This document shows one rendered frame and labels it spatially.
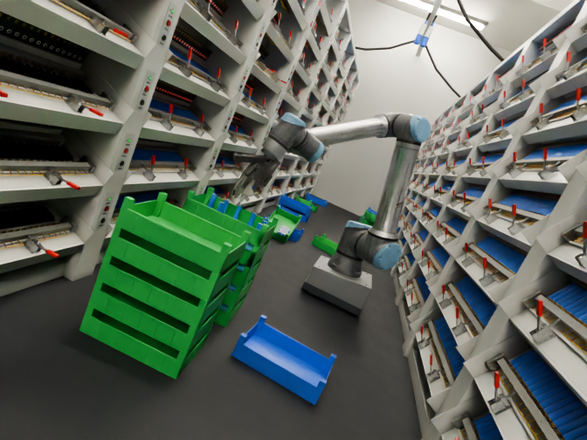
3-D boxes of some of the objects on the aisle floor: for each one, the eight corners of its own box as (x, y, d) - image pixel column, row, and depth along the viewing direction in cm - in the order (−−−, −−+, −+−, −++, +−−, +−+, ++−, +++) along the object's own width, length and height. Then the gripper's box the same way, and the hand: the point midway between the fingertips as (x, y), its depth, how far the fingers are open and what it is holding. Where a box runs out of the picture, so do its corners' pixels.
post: (185, 239, 205) (328, -133, 170) (176, 243, 196) (325, -149, 161) (153, 223, 208) (286, -146, 173) (142, 225, 198) (281, -164, 164)
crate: (328, 374, 138) (337, 355, 137) (314, 405, 119) (326, 383, 117) (254, 333, 144) (262, 313, 143) (231, 355, 125) (239, 334, 124)
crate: (351, 259, 315) (355, 250, 314) (344, 262, 297) (348, 252, 295) (320, 242, 326) (324, 233, 325) (311, 244, 308) (314, 235, 306)
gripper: (284, 164, 146) (250, 209, 148) (276, 158, 156) (244, 201, 158) (266, 150, 143) (231, 197, 144) (258, 145, 152) (226, 189, 154)
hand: (234, 192), depth 150 cm, fingers open, 3 cm apart
